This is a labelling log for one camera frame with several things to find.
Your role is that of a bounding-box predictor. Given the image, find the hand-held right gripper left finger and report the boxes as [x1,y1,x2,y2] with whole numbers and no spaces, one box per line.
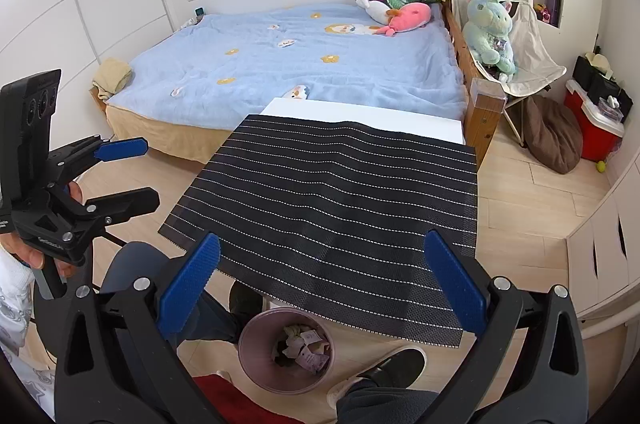
[54,231,223,424]

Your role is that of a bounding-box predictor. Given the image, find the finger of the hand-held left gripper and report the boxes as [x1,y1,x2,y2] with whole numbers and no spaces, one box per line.
[60,187,161,249]
[50,135,149,177]

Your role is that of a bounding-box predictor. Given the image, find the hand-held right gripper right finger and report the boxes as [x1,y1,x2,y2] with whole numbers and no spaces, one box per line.
[424,230,591,424]

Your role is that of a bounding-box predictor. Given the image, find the pink trash bin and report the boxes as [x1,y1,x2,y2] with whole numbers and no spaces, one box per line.
[237,308,333,395]

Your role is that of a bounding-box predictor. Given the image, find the person's left forearm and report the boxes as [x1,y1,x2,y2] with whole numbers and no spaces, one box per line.
[0,249,56,420]

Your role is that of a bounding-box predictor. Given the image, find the person's left hand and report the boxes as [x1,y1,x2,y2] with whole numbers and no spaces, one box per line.
[0,180,86,279]

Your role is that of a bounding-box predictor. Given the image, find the person's left shoe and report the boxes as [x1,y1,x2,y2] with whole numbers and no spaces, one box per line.
[227,281,266,330]

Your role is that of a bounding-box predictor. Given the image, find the person's shoe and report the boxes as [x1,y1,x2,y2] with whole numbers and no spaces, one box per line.
[227,281,266,330]
[327,346,428,410]

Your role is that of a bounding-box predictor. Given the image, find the tan folded cloth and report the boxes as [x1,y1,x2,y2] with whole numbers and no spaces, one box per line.
[92,58,133,100]

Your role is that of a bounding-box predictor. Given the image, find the person's right shoe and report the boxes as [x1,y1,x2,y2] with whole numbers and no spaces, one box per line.
[327,346,428,410]

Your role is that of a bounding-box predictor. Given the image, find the red cloth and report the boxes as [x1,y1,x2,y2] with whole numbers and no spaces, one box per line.
[192,373,306,424]

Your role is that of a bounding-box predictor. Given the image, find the black striped mat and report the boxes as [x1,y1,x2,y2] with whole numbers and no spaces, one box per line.
[157,114,480,347]

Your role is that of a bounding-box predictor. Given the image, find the person's right leg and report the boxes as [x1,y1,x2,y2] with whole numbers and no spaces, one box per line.
[335,379,481,424]

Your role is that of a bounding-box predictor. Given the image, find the white wardrobe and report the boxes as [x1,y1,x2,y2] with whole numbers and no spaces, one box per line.
[0,0,176,155]

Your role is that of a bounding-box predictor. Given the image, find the white drawer cabinet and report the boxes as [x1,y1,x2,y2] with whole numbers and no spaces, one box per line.
[565,154,640,340]

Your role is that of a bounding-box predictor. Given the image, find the wooden bed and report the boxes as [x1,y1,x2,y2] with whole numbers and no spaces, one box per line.
[90,0,506,169]

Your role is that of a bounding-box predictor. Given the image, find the brown cushion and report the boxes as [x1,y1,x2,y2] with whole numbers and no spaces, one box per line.
[522,96,583,175]

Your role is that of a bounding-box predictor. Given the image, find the light blue blanket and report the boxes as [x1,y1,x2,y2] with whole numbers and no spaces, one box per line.
[107,2,468,119]

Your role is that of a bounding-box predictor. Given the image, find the red cooler box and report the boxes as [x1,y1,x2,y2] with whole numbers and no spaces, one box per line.
[565,78,626,162]

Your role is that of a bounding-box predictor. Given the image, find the black bags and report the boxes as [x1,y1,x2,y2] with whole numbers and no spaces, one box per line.
[572,56,633,122]

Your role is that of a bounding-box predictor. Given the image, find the white fabric folding chair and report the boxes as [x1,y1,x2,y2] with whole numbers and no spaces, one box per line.
[452,0,568,149]

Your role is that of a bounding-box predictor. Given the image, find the teal unicorn plush toy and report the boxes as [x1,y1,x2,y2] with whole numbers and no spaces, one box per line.
[460,0,516,74]

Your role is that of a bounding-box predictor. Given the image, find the cream hat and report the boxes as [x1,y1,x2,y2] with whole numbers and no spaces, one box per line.
[587,52,613,77]

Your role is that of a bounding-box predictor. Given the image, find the pink whale plush toy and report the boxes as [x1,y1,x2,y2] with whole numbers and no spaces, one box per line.
[375,2,433,37]

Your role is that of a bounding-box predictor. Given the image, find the white seal plush toy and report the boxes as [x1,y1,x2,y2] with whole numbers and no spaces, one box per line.
[355,0,401,24]

